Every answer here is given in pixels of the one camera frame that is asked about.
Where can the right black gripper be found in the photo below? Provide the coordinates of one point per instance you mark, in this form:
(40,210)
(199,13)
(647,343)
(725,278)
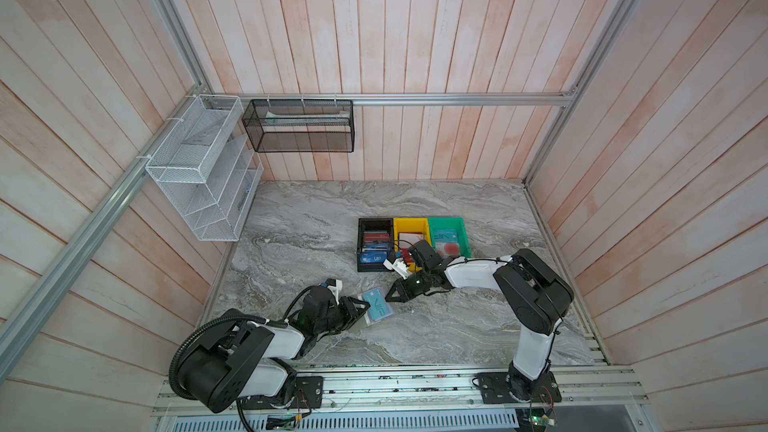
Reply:
(402,289)

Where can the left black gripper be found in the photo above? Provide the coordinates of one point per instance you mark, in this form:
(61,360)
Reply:
(356,312)

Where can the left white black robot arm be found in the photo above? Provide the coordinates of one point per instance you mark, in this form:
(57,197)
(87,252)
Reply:
(244,360)

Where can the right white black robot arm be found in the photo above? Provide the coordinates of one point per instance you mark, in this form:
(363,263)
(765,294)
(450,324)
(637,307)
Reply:
(536,294)

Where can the blue card in black bin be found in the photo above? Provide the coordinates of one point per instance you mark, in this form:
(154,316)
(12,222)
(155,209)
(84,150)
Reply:
(373,257)

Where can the white card in yellow bin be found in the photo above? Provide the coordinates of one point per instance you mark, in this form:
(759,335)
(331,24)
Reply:
(407,240)

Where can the red card in black bin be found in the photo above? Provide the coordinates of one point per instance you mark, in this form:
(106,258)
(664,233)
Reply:
(375,237)

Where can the card with red circle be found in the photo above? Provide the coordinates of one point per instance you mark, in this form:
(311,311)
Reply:
(448,249)

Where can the yellow plastic bin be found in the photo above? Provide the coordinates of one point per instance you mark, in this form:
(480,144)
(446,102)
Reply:
(408,231)

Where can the black plastic bin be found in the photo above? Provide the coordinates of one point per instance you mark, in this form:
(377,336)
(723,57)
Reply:
(374,224)

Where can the green plastic bin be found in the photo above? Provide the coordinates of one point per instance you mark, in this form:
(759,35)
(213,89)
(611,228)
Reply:
(450,229)

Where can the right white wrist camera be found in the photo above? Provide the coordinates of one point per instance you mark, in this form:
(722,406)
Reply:
(398,265)

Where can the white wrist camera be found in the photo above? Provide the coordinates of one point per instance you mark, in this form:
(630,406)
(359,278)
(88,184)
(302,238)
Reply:
(398,265)
(335,287)

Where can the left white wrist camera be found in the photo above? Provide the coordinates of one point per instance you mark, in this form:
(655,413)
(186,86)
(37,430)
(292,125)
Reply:
(335,287)

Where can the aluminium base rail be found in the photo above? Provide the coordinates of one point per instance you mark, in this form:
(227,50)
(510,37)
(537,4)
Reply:
(408,388)

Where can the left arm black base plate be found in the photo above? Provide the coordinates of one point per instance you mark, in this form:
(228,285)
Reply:
(297,393)

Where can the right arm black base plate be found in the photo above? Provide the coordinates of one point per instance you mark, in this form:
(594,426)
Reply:
(506,387)

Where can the black wire mesh basket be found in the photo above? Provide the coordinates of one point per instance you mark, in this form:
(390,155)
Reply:
(300,125)

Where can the white wire mesh shelf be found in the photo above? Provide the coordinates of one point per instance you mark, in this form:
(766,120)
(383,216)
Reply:
(206,169)

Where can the horizontal aluminium wall rail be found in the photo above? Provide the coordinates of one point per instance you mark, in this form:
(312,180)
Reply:
(419,99)

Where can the left aluminium wall rail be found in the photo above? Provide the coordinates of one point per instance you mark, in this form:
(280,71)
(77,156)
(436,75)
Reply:
(38,305)

